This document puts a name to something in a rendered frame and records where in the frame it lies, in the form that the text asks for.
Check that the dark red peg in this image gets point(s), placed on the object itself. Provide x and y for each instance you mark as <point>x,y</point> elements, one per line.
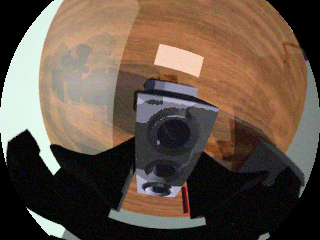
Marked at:
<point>185,201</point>

